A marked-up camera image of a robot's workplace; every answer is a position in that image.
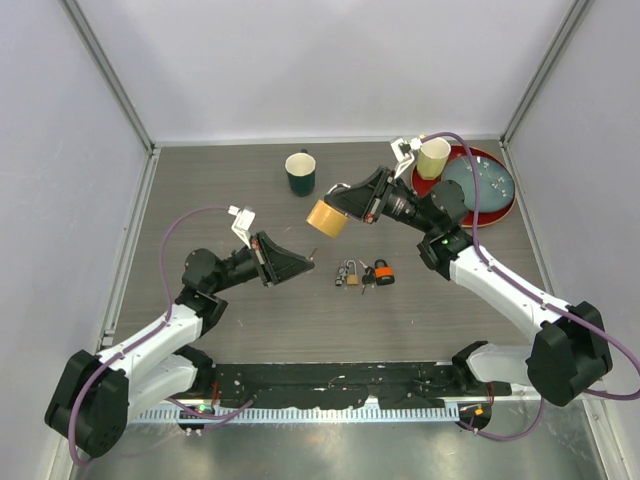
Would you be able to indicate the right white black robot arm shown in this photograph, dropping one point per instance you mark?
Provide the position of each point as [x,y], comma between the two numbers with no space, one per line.
[566,355]

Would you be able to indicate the blue ceramic plate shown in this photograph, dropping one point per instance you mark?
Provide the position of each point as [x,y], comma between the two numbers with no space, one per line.
[496,186]

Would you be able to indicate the white slotted cable duct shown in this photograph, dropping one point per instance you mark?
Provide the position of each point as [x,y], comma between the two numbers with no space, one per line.
[369,413]

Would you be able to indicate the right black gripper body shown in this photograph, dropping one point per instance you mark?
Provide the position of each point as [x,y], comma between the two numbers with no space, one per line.
[382,198]

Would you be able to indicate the small brass long-shackle padlock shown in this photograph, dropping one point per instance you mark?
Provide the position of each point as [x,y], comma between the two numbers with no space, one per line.
[352,277]

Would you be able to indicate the large brass padlock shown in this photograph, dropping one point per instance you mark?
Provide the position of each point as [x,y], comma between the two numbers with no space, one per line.
[327,219]

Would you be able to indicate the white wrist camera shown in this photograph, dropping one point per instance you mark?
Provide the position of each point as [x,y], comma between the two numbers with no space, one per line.
[243,219]
[405,152]

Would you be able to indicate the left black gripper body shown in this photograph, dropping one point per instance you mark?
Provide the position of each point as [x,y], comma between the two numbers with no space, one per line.
[260,260]

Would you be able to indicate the yellow mug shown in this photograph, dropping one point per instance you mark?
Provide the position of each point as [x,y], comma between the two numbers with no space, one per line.
[432,158]

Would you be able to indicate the black-headed keys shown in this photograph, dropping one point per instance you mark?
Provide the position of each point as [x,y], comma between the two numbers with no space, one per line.
[369,276]

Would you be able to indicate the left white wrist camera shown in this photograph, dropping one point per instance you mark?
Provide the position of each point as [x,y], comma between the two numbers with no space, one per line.
[243,219]

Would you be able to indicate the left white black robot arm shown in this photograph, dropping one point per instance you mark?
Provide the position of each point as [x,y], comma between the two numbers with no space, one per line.
[98,394]

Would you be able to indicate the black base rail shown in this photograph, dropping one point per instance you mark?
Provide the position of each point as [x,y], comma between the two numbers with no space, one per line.
[338,386]

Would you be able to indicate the orange black padlock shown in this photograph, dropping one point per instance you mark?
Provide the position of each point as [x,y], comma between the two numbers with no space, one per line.
[384,274]

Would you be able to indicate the keys with panda keychain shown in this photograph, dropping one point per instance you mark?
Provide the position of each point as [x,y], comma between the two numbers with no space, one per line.
[341,274]

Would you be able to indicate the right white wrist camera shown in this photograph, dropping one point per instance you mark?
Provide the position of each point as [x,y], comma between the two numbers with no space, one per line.
[405,152]

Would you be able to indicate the dark green mug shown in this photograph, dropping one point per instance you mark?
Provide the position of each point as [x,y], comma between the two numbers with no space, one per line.
[300,169]

